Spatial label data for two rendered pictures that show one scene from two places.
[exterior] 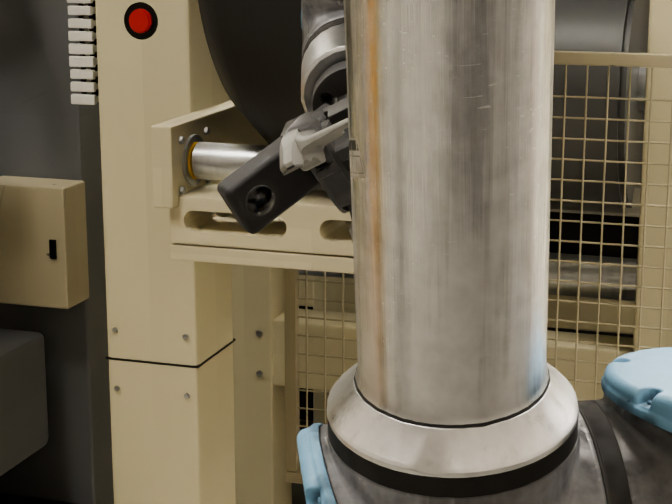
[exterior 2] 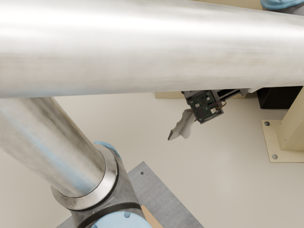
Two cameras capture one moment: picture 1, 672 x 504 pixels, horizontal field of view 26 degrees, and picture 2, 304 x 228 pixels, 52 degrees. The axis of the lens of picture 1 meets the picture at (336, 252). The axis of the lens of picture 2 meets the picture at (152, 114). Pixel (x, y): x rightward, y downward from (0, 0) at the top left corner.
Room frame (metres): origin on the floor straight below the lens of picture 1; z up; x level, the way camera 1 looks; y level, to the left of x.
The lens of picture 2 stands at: (0.88, -0.37, 1.53)
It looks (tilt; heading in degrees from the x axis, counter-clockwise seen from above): 56 degrees down; 72
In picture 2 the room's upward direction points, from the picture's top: straight up
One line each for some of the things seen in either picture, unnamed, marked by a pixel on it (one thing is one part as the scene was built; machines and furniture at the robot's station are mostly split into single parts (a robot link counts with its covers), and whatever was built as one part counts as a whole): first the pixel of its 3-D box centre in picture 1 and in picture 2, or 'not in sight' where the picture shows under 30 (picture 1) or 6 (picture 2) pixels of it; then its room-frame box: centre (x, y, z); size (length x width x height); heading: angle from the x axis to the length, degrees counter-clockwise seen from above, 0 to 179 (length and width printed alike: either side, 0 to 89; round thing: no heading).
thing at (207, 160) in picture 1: (327, 167); not in sight; (1.68, 0.01, 0.90); 0.35 x 0.05 x 0.05; 72
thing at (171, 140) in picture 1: (227, 142); not in sight; (1.87, 0.14, 0.90); 0.40 x 0.03 x 0.10; 162
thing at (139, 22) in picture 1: (142, 20); not in sight; (1.81, 0.24, 1.06); 0.03 x 0.02 x 0.03; 72
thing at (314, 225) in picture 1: (323, 221); not in sight; (1.68, 0.01, 0.83); 0.36 x 0.09 x 0.06; 72
